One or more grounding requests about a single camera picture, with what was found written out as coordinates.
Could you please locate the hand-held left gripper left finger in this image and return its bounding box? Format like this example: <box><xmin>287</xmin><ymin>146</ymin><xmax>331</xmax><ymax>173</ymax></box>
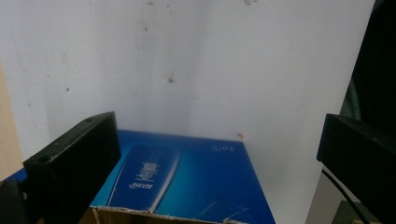
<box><xmin>22</xmin><ymin>111</ymin><xmax>122</xmax><ymax>224</ymax></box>

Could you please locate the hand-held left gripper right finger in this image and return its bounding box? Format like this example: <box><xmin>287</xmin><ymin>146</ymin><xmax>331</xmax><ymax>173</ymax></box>
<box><xmin>316</xmin><ymin>113</ymin><xmax>396</xmax><ymax>224</ymax></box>

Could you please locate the blue cardboard box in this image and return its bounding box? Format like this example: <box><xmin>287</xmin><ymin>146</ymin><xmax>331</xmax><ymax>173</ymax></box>
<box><xmin>6</xmin><ymin>129</ymin><xmax>276</xmax><ymax>224</ymax></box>

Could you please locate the dark green object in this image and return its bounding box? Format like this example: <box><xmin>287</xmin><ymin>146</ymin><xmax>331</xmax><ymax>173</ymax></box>
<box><xmin>331</xmin><ymin>200</ymin><xmax>382</xmax><ymax>224</ymax></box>

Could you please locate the dark curtain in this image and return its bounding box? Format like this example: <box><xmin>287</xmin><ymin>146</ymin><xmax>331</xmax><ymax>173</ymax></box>
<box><xmin>340</xmin><ymin>0</ymin><xmax>396</xmax><ymax>138</ymax></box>

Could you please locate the black cable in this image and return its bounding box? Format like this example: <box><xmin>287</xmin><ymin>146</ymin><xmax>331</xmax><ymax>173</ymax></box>
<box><xmin>321</xmin><ymin>168</ymin><xmax>371</xmax><ymax>224</ymax></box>

